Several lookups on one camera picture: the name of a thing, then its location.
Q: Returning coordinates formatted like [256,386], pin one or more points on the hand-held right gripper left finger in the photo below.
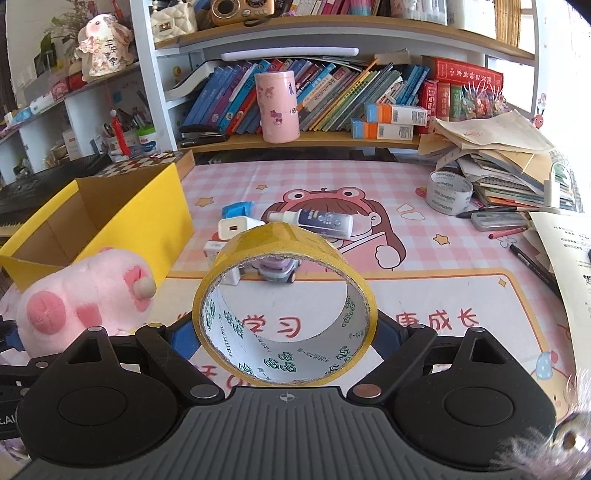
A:
[184,341]

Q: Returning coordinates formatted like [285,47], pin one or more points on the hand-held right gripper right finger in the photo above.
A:
[388,337]

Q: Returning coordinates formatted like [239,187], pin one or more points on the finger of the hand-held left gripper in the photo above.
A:
[10,334]

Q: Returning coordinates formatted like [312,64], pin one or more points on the small white staple box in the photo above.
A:
[213,251]

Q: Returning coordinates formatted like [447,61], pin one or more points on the pink plush pig toy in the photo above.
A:
[92,286]

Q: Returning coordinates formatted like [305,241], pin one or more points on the purple square container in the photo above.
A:
[277,268]

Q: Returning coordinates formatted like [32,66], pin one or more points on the yellow cardboard box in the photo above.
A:
[152,217]

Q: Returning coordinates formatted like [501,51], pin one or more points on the white tape roll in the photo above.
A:
[277,240]

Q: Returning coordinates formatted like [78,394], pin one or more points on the blue packet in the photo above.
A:
[238,210]

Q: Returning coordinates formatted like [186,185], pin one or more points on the pink cartoon desk mat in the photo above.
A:
[415,286]

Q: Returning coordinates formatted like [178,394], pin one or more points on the white charger plug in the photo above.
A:
[235,227]

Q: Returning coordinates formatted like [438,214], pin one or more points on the white spray bottle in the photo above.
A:
[323,221]

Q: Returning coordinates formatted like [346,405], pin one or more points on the clear tape roll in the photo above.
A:
[438,194]

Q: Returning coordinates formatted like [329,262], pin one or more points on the black marker pen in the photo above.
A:
[485,211]

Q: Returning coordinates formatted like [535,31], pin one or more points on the black piano keyboard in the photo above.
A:
[46,180]

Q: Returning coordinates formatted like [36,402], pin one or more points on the grey pencil case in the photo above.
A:
[498,221]

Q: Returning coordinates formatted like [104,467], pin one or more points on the wooden chessboard box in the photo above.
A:
[138,162]

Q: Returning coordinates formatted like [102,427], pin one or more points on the small colourful wrappers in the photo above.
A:
[159,155]

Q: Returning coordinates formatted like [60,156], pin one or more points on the white printed paper sheets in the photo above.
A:
[568,258]

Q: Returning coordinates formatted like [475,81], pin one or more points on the grey fluffy pompom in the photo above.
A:
[554,452]

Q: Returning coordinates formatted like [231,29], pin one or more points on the black stapler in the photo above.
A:
[203,137]

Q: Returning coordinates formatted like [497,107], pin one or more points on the white jar green lid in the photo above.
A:
[147,138]

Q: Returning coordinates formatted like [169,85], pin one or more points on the pen holder with pens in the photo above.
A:
[138,138]

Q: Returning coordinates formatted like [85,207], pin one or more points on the red tassel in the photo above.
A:
[120,134]

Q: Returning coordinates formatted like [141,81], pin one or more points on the white glue bottle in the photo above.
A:
[551,194]

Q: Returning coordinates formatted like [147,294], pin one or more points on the pile of papers and notebooks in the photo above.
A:
[498,138]

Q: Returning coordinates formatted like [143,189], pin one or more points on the row of leaning books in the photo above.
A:
[217,92]

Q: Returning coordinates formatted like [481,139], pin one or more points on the white shelf unit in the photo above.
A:
[147,92]

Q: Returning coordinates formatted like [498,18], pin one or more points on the pink cartoon cup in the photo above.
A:
[277,106]

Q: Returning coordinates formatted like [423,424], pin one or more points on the white thick book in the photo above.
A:
[189,81]

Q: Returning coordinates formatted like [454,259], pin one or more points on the thick red dictionary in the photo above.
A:
[466,71]

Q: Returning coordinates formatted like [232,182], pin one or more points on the white slim keyboard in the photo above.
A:
[286,53]

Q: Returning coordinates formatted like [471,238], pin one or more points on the white and pink plush doll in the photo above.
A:
[104,41]

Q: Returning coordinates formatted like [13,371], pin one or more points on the white quilted bag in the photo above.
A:
[173,21]

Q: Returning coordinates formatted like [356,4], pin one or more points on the row of pastel books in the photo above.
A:
[346,8]

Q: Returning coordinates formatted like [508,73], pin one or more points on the brown retro radio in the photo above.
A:
[231,11]

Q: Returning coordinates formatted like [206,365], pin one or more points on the wicker basket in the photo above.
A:
[508,21]

